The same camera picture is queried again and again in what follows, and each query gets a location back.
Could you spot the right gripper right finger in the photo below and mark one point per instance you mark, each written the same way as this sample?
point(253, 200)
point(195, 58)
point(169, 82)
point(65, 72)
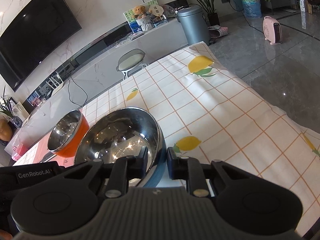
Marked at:
point(191, 170)

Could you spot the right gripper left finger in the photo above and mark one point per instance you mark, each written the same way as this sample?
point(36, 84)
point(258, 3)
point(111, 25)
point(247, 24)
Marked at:
point(125, 169)

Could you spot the blue steel bowl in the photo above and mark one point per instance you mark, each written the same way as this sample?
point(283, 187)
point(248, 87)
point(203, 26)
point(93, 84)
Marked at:
point(124, 132)

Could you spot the orange steel bowl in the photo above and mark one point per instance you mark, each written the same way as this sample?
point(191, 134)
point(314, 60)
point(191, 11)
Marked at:
point(67, 134)

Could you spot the person's hand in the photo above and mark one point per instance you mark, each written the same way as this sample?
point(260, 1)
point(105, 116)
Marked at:
point(5, 235)

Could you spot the pink storage box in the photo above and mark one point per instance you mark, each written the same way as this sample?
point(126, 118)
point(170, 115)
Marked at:
point(19, 151)

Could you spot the brown ceramic vase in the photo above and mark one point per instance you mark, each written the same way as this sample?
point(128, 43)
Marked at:
point(5, 131)

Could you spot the checked lemon tablecloth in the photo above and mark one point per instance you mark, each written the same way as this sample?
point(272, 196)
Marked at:
point(207, 112)

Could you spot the plant in blue vase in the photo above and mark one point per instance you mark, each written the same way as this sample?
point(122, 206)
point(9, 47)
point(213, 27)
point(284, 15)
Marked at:
point(6, 109)

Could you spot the white marble tv console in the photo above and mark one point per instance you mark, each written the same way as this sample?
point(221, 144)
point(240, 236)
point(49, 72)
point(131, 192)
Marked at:
point(96, 77)

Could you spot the small grey stool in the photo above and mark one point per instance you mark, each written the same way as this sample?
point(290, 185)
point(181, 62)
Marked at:
point(130, 61)

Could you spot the grey round trash bin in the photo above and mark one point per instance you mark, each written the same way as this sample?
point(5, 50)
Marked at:
point(194, 24)

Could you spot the teddy bear in basket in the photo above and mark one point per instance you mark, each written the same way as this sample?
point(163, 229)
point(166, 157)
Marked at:
point(142, 18)

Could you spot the round paper fan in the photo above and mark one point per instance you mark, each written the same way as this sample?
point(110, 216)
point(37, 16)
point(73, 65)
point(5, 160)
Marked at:
point(156, 12)

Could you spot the pink space heater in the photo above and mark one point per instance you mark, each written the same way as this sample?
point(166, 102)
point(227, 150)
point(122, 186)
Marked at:
point(272, 30)

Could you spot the potted long-leaf plant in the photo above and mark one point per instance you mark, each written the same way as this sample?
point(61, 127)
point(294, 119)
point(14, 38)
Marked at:
point(207, 0)

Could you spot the blue water jug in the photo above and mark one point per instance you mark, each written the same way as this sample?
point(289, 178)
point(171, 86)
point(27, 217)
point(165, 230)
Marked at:
point(252, 8)

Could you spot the black wall television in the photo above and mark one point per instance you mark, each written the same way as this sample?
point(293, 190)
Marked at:
point(35, 32)

